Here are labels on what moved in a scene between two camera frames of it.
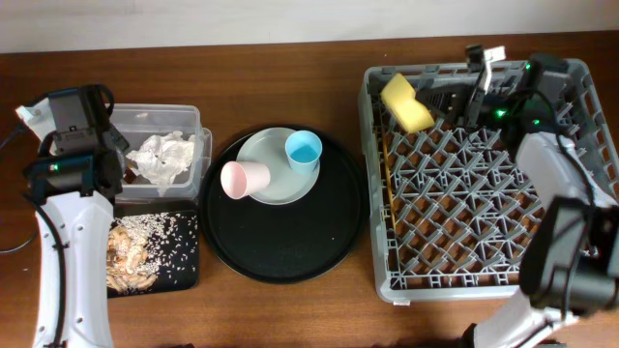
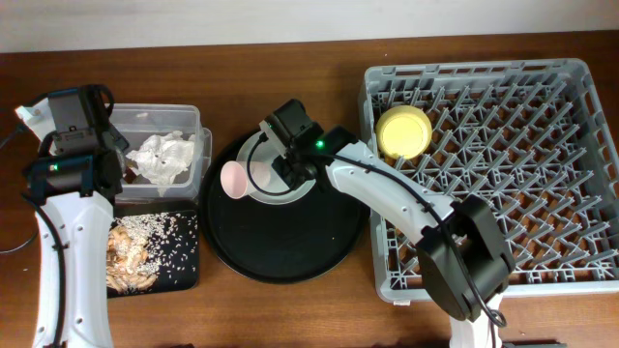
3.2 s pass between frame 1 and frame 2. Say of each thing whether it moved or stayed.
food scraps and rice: stayed
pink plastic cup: stayed
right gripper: moved
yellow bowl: moved
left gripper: stayed
